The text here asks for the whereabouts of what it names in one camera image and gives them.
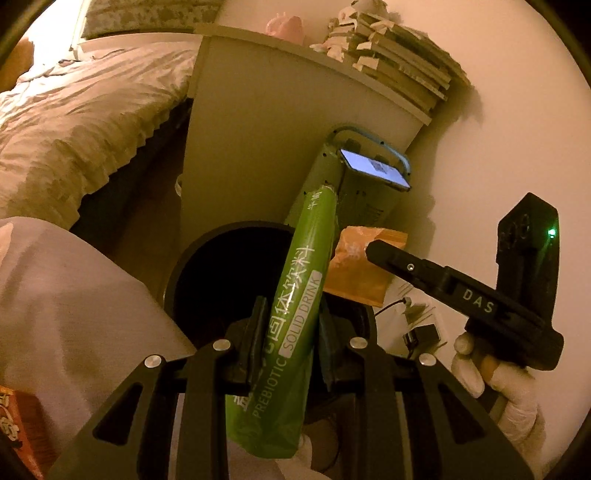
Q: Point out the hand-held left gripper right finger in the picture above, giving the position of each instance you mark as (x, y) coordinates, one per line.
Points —
(327, 344)

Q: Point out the brown wooden furniture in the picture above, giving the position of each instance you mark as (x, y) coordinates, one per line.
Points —
(21, 64)

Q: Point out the white wall socket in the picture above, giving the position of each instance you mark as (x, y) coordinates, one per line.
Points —
(420, 309)

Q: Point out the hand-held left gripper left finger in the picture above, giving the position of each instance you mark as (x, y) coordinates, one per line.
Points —
(255, 339)

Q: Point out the bed with beige cover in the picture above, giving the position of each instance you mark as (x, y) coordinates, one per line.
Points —
(69, 129)

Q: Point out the light blue space heater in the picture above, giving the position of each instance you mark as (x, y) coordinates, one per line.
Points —
(364, 203)

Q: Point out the pink plush toy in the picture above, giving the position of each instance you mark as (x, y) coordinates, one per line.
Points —
(284, 27)

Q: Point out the stack of books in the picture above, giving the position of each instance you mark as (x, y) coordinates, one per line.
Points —
(397, 50)

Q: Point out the person's right hand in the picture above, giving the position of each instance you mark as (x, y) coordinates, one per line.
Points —
(519, 401)

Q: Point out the green drink powder packet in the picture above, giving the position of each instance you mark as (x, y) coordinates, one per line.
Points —
(300, 277)

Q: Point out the patterned padded headboard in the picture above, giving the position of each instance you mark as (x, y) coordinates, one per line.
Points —
(147, 16)

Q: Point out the orange snack packet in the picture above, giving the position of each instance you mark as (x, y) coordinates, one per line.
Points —
(355, 277)

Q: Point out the orange printed snack box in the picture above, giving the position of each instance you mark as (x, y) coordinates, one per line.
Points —
(21, 434)

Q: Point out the black round trash bin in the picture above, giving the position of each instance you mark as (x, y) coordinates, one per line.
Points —
(221, 277)

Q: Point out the dark bed base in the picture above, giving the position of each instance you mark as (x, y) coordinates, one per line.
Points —
(138, 184)

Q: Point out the black plug adapter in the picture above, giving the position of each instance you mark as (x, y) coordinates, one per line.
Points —
(422, 337)

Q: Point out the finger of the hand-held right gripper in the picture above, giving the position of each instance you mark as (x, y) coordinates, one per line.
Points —
(406, 267)

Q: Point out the white nightstand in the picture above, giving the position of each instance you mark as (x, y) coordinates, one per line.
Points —
(254, 138)

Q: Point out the smartphone with lit screen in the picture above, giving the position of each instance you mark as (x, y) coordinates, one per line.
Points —
(374, 168)

